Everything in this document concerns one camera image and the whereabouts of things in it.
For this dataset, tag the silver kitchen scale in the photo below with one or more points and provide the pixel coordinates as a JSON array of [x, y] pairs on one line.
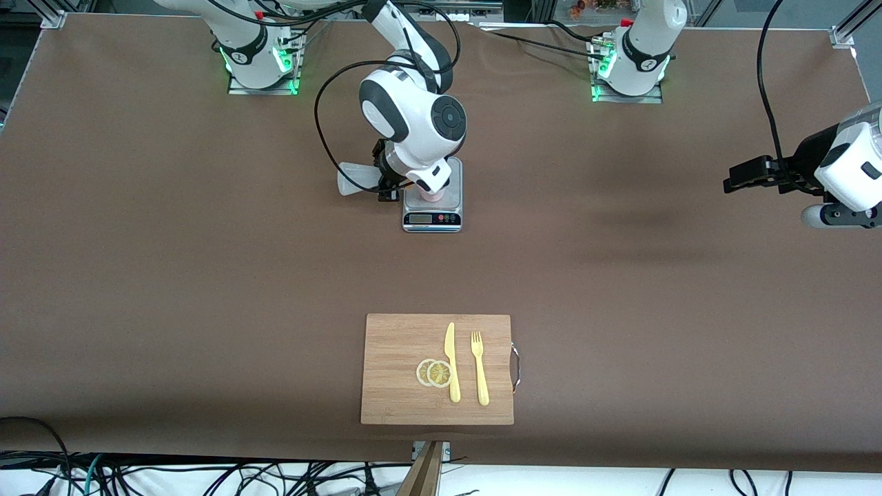
[[432, 219]]

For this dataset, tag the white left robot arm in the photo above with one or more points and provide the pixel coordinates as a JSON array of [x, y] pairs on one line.
[[854, 169]]

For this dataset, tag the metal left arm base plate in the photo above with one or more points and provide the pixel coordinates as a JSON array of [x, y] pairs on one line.
[[627, 99]]

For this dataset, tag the yellow plastic fork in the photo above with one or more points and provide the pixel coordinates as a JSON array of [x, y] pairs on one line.
[[480, 375]]

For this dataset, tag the lemon slice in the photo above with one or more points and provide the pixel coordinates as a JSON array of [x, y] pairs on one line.
[[439, 374], [421, 373]]

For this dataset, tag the wooden cutting board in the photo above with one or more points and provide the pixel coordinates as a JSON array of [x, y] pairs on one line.
[[400, 358]]

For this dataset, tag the pink cup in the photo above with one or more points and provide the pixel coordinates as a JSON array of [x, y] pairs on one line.
[[433, 197]]

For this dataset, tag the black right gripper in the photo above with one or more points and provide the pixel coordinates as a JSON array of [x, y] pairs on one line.
[[381, 154]]

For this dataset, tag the yellow plastic knife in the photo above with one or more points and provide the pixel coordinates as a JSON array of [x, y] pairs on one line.
[[451, 344]]

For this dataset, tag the metal table bracket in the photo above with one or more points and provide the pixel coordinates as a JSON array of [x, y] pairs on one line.
[[446, 451]]

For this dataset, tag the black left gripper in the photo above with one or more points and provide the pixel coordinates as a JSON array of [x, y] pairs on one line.
[[803, 163]]

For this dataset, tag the wooden post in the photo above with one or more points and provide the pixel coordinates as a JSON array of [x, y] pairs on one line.
[[424, 475]]

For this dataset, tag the clear sauce bottle orange cap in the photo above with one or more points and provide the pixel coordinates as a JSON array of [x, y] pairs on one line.
[[355, 179]]

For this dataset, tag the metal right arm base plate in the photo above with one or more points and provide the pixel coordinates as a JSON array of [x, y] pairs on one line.
[[265, 91]]

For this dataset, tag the white power strip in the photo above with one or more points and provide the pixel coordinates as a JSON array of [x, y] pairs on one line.
[[468, 10]]

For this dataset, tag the aluminium frame profile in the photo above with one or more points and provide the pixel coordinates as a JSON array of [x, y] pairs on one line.
[[842, 36], [52, 19]]

